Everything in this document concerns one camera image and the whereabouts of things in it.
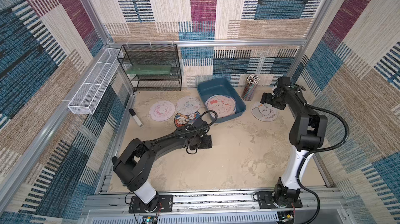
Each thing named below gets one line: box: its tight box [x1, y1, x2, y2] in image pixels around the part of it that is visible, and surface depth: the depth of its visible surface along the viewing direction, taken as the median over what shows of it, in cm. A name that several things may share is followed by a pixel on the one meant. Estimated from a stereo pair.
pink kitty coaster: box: [148, 100, 176, 122], surface depth 110 cm
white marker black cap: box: [128, 108, 144, 128], surface depth 102 cm
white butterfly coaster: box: [175, 95, 201, 116], surface depth 114 cm
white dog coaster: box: [250, 101, 279, 122], surface depth 108 cm
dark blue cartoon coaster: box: [173, 111, 202, 128], surface depth 107 cm
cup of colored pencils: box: [241, 74, 260, 102], surface depth 104 cm
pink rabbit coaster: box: [205, 94, 237, 118], surface depth 108 cm
